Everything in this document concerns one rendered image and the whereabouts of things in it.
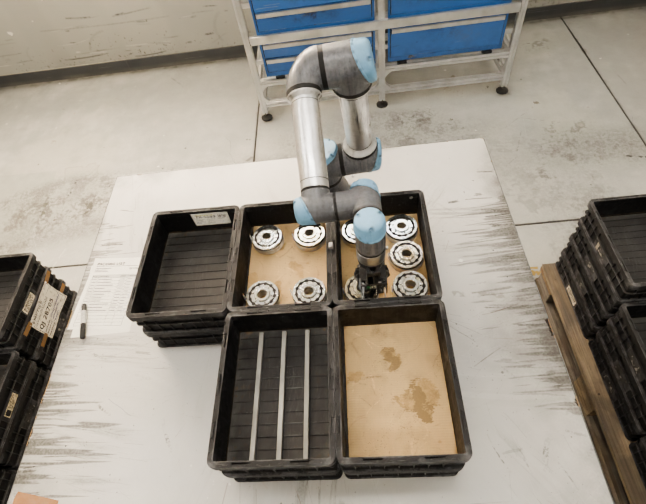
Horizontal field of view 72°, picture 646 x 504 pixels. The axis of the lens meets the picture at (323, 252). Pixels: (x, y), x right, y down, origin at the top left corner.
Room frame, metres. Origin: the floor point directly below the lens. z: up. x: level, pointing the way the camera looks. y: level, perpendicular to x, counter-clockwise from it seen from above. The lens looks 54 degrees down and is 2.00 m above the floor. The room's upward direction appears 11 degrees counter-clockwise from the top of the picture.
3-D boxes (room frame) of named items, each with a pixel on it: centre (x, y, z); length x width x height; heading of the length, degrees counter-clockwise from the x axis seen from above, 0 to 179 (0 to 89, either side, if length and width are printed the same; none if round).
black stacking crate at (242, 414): (0.42, 0.18, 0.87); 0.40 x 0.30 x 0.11; 171
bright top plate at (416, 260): (0.75, -0.25, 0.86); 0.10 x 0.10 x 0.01
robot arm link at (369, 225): (0.65, -0.12, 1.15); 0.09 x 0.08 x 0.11; 173
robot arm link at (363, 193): (0.75, -0.12, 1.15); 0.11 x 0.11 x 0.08; 83
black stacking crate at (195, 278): (0.86, 0.42, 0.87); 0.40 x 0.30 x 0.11; 171
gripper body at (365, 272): (0.64, -0.12, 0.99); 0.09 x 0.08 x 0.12; 174
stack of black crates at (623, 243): (0.80, -1.18, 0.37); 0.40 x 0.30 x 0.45; 172
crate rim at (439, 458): (0.37, -0.11, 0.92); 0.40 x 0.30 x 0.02; 171
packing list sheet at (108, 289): (0.94, 0.79, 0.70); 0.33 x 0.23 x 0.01; 172
